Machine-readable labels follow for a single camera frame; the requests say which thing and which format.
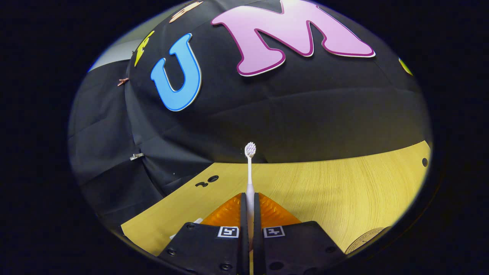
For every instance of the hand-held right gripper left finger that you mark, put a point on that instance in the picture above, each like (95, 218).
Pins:
(206, 248)

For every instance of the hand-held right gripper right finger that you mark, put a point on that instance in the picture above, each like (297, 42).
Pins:
(298, 248)

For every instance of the metal cloth clip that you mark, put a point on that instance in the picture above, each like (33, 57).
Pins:
(136, 156)

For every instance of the light pink toothbrush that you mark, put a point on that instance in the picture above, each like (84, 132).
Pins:
(249, 179)

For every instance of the white toothpaste tube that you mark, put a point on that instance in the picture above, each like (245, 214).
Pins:
(197, 220)

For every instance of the red cloth clip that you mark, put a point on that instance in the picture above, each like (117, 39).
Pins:
(123, 81)

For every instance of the round wooden coaster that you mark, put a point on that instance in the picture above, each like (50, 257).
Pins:
(366, 240)

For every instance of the wooden desktop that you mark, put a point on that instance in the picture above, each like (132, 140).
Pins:
(336, 191)

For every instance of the black backdrop cloth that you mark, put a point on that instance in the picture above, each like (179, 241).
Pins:
(298, 114)

